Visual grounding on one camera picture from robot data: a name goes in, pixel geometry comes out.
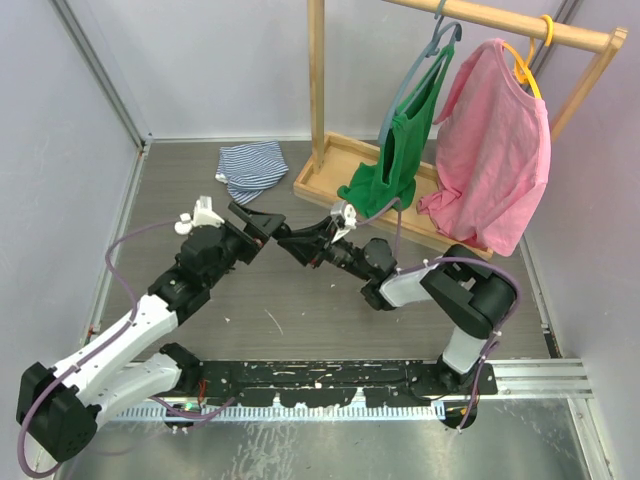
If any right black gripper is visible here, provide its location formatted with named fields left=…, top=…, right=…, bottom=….
left=279, top=215, right=373, bottom=281

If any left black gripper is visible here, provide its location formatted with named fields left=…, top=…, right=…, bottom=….
left=204, top=202, right=284, bottom=288

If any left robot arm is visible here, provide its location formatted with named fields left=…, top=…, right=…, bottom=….
left=16, top=196, right=286, bottom=469

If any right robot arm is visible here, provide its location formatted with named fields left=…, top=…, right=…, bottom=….
left=274, top=219, right=520, bottom=394

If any blue striped folded cloth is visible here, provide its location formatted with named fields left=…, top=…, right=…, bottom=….
left=215, top=141, right=289, bottom=205

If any wooden clothes rack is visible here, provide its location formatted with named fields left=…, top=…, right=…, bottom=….
left=294, top=1, right=628, bottom=252

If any green tank top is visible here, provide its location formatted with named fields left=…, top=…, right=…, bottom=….
left=337, top=46, right=455, bottom=218

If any pink t-shirt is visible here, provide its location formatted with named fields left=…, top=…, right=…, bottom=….
left=416, top=39, right=551, bottom=256

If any blue clothes hanger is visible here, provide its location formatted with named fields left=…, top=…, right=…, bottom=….
left=378, top=0, right=463, bottom=151

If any yellow clothes hanger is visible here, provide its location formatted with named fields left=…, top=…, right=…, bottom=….
left=502, top=14, right=554, bottom=99

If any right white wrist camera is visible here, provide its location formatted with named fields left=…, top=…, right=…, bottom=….
left=330, top=200, right=357, bottom=243

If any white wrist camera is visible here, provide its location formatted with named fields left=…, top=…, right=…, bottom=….
left=174, top=196, right=225, bottom=236
left=330, top=200, right=357, bottom=243

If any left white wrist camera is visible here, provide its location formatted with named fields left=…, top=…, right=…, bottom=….
left=174, top=196, right=225, bottom=236

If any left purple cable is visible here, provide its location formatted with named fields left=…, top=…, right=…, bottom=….
left=17, top=222, right=236, bottom=476

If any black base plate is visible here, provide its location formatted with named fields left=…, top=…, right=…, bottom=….
left=159, top=360, right=474, bottom=408

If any aluminium rail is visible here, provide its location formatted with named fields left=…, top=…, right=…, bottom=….
left=49, top=358, right=593, bottom=401

